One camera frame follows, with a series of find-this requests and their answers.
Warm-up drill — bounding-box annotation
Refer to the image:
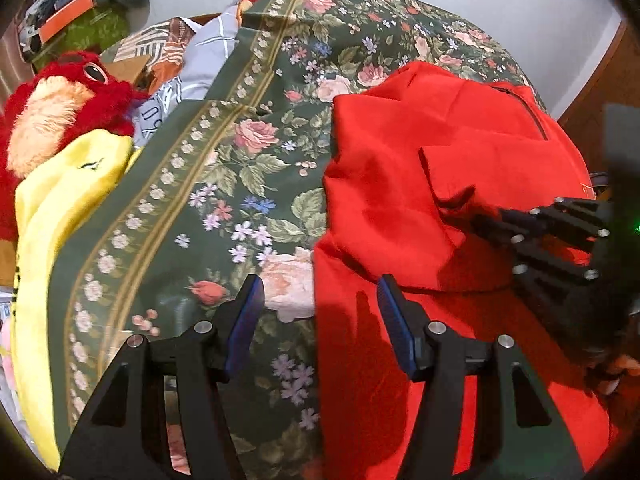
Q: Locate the red zip jacket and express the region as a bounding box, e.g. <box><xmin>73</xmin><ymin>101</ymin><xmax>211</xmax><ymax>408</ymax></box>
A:
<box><xmin>312</xmin><ymin>62</ymin><xmax>613</xmax><ymax>479</ymax></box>

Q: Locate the brown wooden door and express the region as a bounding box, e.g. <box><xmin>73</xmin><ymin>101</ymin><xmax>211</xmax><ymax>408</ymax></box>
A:
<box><xmin>559</xmin><ymin>21</ymin><xmax>639</xmax><ymax>172</ymax></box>

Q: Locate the yellow garment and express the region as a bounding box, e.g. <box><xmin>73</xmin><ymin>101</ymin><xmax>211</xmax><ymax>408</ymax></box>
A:
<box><xmin>11</xmin><ymin>129</ymin><xmax>134</xmax><ymax>469</ymax></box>

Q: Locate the green floral bedspread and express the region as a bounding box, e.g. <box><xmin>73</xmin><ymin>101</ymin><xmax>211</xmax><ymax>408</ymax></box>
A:
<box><xmin>48</xmin><ymin>0</ymin><xmax>528</xmax><ymax>479</ymax></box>

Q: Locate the red plush toy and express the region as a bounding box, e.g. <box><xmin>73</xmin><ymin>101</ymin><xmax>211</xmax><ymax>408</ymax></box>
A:
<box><xmin>1</xmin><ymin>51</ymin><xmax>148</xmax><ymax>242</ymax></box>

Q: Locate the patterned light blue cloth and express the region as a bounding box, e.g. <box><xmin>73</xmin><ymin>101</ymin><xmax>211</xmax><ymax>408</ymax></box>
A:
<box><xmin>101</xmin><ymin>3</ymin><xmax>239</xmax><ymax>148</ymax></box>

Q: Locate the green fabric storage box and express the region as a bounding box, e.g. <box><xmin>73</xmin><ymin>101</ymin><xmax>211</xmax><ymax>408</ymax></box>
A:
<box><xmin>30</xmin><ymin>3</ymin><xmax>129</xmax><ymax>72</ymax></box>

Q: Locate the orange box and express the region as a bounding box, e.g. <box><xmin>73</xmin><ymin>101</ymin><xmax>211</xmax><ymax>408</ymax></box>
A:
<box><xmin>38</xmin><ymin>0</ymin><xmax>94</xmax><ymax>44</ymax></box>

